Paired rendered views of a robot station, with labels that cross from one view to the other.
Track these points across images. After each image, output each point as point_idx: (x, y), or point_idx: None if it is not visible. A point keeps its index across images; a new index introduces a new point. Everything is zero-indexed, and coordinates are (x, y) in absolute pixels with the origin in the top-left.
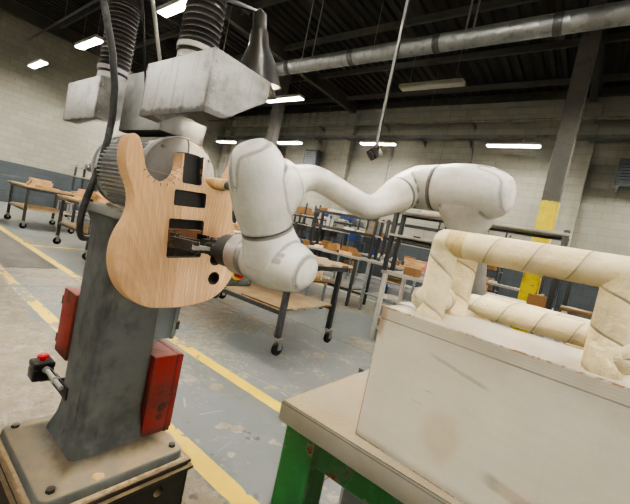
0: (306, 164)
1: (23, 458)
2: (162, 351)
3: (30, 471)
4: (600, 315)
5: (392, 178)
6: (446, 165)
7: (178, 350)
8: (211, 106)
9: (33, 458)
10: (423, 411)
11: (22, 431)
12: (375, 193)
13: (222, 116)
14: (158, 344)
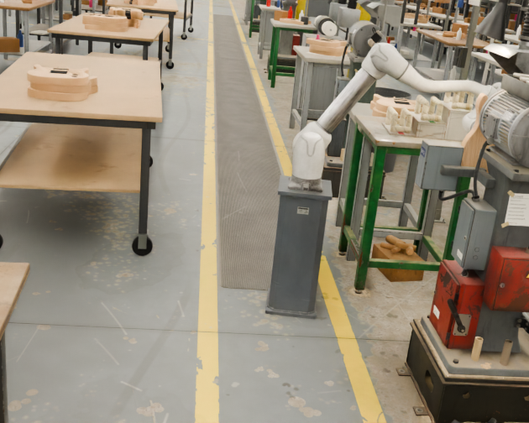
0: (477, 82)
1: (527, 342)
2: (458, 264)
3: (521, 334)
4: (464, 95)
5: (409, 64)
6: (395, 48)
7: (445, 262)
8: (517, 72)
9: (521, 340)
10: None
11: None
12: (422, 77)
13: (510, 74)
14: (458, 270)
